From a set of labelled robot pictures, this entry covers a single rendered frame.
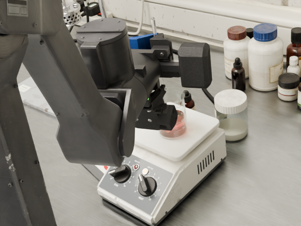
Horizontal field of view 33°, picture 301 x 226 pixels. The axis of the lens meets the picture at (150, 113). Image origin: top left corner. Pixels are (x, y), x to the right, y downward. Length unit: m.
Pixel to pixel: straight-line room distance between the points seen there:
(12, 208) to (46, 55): 0.13
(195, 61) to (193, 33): 0.65
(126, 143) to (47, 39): 0.17
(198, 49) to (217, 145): 0.25
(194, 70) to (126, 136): 0.16
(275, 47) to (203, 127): 0.27
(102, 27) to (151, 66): 0.11
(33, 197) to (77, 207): 0.45
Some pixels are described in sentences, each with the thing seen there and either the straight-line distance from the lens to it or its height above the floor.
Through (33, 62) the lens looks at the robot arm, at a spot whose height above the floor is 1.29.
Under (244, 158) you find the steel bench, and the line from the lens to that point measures 0.90.
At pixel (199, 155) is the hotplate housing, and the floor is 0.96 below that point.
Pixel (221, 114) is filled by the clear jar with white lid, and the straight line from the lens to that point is 0.91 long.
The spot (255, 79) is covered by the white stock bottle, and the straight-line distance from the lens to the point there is 1.07.
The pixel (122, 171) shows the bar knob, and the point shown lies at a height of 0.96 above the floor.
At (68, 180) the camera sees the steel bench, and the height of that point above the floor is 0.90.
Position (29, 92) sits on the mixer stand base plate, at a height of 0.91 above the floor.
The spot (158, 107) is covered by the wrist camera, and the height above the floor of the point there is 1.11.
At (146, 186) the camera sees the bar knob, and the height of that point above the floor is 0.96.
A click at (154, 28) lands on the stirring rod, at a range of 0.73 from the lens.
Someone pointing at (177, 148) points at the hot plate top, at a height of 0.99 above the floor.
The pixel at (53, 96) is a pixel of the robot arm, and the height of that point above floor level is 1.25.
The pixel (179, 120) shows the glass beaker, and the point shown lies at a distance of 0.80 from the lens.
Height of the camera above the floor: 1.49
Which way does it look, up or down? 34 degrees down
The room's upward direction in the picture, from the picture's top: 10 degrees counter-clockwise
